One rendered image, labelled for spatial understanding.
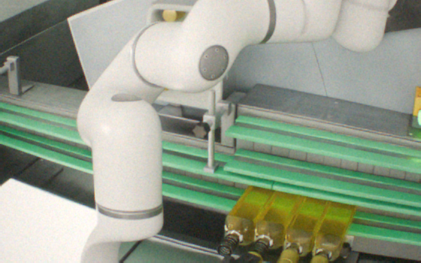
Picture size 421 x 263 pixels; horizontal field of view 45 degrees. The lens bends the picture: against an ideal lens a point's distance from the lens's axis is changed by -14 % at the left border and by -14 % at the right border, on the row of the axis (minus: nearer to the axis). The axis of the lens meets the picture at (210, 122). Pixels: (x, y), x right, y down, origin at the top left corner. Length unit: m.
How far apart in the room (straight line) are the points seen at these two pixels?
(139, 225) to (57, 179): 0.89
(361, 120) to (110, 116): 0.63
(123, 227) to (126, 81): 0.19
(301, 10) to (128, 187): 0.31
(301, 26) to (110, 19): 0.74
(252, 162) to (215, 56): 0.54
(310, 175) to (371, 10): 0.43
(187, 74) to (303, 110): 0.55
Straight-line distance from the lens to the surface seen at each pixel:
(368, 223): 1.17
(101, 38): 1.43
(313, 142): 1.08
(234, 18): 0.66
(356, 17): 0.82
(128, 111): 0.64
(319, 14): 0.75
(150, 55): 0.69
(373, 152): 1.08
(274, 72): 1.26
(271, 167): 1.14
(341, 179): 1.12
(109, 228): 0.68
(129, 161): 0.64
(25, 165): 1.62
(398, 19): 1.14
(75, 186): 1.51
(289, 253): 0.98
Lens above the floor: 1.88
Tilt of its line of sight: 56 degrees down
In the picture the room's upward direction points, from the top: 135 degrees counter-clockwise
